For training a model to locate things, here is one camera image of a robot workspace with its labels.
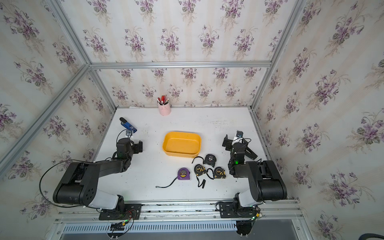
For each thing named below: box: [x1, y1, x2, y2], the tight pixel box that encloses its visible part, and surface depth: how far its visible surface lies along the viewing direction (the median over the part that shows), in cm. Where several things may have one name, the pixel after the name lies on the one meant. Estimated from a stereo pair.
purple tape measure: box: [155, 167, 191, 188], surface depth 85 cm
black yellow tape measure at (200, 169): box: [194, 164, 207, 189], surface depth 86 cm
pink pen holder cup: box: [158, 101, 171, 116], surface depth 116 cm
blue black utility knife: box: [119, 117, 138, 134], surface depth 108 cm
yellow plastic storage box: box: [162, 131, 202, 158], surface depth 98 cm
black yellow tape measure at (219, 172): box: [206, 166, 227, 180], surface depth 85 cm
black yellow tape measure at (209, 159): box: [191, 154, 217, 168], surface depth 90 cm
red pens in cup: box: [157, 92, 169, 106], surface depth 113 cm
